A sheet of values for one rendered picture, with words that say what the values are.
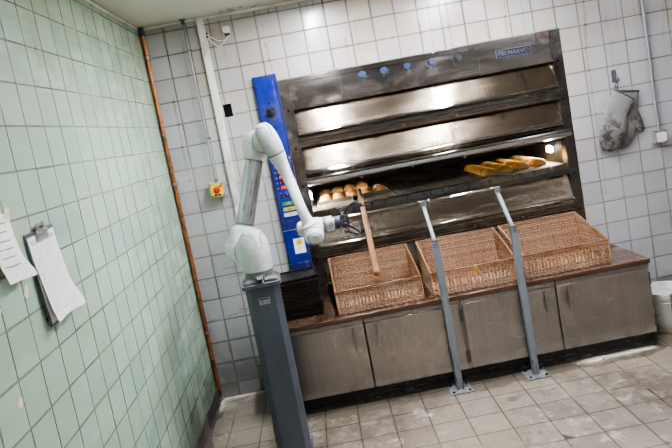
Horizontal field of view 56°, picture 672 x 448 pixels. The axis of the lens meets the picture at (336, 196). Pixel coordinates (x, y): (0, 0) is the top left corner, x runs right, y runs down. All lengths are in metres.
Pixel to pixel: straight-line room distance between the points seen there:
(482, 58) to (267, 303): 2.24
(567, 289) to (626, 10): 1.95
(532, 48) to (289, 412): 2.83
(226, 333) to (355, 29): 2.26
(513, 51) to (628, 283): 1.68
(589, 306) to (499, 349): 0.62
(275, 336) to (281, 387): 0.28
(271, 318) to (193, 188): 1.33
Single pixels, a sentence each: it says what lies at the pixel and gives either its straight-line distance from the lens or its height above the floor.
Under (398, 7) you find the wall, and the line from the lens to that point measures 4.40.
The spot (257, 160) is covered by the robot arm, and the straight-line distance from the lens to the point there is 3.56.
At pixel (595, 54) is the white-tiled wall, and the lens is 4.73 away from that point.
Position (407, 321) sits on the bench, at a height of 0.48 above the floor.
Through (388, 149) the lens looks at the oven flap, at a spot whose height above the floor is 1.51.
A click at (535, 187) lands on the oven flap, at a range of 4.59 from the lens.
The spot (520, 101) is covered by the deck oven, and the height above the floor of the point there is 1.66.
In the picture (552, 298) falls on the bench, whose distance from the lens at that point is 4.16.
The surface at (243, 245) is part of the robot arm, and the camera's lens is 3.35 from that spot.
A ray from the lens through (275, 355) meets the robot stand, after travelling 3.46.
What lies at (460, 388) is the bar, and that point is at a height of 0.02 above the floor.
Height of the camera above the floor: 1.74
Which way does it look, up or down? 6 degrees down
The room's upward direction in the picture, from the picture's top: 11 degrees counter-clockwise
